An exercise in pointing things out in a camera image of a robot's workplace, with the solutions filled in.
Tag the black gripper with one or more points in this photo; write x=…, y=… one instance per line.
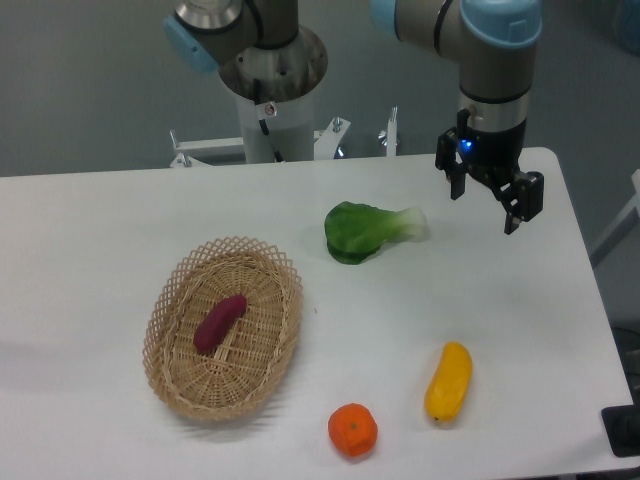
x=489, y=156

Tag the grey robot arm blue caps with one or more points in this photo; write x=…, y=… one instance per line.
x=265, y=56

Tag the purple sweet potato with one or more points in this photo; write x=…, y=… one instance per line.
x=216, y=324

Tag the woven wicker basket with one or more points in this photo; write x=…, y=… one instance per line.
x=242, y=372

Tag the green bok choy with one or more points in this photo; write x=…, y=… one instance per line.
x=354, y=232

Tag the white furniture leg at right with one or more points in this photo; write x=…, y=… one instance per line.
x=618, y=228

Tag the yellow mango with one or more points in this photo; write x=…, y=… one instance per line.
x=448, y=387

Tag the black device at table edge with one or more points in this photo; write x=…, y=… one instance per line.
x=622, y=429

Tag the orange tangerine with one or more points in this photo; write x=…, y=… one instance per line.
x=352, y=430

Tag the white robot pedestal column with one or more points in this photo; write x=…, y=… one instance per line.
x=277, y=131

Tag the white mounting bracket frame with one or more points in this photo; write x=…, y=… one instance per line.
x=327, y=145

